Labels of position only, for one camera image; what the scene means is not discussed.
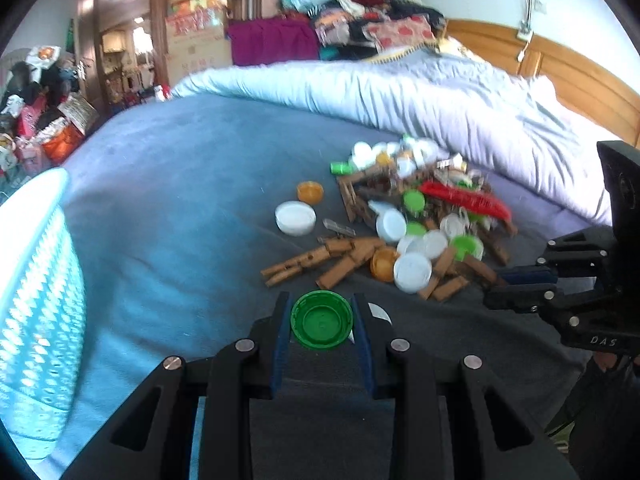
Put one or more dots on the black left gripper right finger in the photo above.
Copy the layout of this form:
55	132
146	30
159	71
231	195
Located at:
452	419

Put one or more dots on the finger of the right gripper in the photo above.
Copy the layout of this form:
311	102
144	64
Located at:
529	275
518	298

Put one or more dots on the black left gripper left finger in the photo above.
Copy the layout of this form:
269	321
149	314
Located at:
192	416

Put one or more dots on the green bottle cap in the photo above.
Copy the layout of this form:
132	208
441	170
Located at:
321	320

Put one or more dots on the large white jar lid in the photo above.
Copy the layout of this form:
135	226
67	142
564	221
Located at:
295	218

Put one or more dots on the white bottle cap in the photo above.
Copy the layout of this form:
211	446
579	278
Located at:
412	272

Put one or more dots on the wooden clothespin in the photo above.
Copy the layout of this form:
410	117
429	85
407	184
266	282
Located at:
288	269

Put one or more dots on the orange cap near clothespins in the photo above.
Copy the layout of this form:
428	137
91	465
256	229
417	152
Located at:
382	264

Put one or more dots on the blue bed sheet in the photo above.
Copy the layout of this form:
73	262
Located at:
171	211

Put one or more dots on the light blue quilt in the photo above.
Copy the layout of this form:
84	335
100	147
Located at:
508	124

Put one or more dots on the wooden headboard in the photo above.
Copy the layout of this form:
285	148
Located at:
581	85

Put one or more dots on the orange bottle cap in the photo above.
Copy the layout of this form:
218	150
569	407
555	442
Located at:
310	192

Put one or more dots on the teal perforated plastic basket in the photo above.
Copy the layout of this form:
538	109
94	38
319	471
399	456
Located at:
43	315

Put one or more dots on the pile of clothes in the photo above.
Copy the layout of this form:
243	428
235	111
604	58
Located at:
359	29

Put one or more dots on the purple cloth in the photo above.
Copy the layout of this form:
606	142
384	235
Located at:
271	40

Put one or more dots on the stacked cardboard boxes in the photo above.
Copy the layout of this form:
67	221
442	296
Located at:
196	34

